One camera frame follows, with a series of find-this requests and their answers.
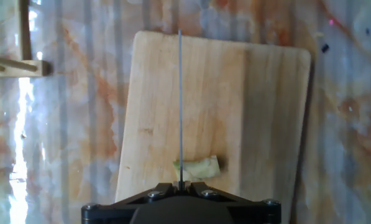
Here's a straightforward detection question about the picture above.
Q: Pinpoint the green scallion stalk piece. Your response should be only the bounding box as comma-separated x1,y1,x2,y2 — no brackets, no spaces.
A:
172,154,222,182

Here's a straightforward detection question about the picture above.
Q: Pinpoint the wooden cutting board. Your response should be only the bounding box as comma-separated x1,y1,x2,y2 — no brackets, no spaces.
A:
114,30,313,224

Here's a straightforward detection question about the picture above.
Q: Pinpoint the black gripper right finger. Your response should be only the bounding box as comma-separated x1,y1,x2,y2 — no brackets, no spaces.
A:
182,182,282,224

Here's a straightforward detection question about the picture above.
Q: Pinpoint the orange marble patterned mat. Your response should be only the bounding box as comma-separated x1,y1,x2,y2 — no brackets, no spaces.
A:
0,0,371,224

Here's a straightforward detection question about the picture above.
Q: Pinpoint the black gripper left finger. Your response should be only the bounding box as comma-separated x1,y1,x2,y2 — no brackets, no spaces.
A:
81,182,180,224

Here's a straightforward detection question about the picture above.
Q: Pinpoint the wooden knife rack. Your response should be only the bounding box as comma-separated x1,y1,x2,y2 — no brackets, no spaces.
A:
0,0,54,78

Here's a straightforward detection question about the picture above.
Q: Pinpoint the steel cleaver knife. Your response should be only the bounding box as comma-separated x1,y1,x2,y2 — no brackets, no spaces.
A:
178,29,184,191

